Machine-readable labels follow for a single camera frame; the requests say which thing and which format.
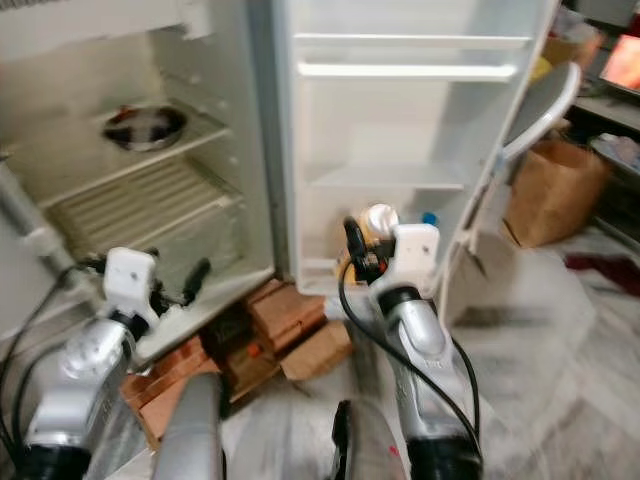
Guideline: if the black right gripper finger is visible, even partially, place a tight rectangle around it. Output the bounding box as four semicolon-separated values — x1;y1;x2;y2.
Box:
343;216;369;281

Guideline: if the amber sauce bottle white cap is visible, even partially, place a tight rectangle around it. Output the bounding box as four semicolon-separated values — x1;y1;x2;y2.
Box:
335;203;403;286

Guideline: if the fridge door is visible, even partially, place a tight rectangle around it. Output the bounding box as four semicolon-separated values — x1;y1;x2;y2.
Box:
275;0;583;301

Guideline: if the white fridge door shelf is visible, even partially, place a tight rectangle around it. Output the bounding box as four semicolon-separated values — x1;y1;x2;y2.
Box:
295;33;533;83
305;160;471;193

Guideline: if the clear fridge shelf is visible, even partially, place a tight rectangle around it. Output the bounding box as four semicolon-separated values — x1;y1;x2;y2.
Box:
20;100;231;209

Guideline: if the grey fridge cabinet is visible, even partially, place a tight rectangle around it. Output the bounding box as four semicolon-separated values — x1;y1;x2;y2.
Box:
0;0;286;366

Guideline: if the dark block orange mark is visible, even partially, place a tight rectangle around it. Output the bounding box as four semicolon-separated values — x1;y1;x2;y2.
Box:
210;320;283;396

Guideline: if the ribbed crisper drawer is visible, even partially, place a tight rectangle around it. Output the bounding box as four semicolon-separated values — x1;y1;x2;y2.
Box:
45;155;251;286

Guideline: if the grey robot left leg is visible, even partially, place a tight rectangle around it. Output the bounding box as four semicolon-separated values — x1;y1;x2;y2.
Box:
150;372;229;480

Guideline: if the grey robot leg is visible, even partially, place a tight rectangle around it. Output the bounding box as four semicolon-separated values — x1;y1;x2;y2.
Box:
332;398;406;480
150;372;229;480

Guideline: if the grey pipe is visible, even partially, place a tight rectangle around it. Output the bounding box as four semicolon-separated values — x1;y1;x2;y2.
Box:
0;165;96;301

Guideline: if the dark metal bowl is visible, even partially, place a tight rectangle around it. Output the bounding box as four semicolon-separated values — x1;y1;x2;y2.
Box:
103;105;189;153

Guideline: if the grey robot right leg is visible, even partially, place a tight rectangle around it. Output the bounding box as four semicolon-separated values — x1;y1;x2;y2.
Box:
332;398;406;480

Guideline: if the brown paper bag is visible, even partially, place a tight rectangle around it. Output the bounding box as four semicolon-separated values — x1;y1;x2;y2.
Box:
503;138;613;249

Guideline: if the dark red cloth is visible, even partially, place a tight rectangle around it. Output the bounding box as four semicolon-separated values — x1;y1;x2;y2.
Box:
563;253;640;293

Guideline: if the metal shelf rack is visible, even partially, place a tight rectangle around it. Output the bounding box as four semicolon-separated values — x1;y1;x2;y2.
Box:
585;95;640;241

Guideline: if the glowing TV screen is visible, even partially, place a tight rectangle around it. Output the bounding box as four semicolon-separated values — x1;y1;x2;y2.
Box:
600;33;640;93

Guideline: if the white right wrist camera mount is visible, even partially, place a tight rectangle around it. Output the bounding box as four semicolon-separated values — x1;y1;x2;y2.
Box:
372;222;443;301

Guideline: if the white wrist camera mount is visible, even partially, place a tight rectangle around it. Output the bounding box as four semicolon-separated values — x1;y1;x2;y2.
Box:
372;222;443;301
103;247;159;326

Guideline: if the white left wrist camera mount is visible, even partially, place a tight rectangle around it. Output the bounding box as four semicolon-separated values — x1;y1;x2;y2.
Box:
103;247;159;326

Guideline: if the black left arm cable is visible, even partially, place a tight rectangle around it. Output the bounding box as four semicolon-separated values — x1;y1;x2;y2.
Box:
0;255;109;471
10;342;79;456

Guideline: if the grey fridge door handle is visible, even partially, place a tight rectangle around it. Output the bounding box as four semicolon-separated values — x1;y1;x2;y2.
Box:
500;62;583;166

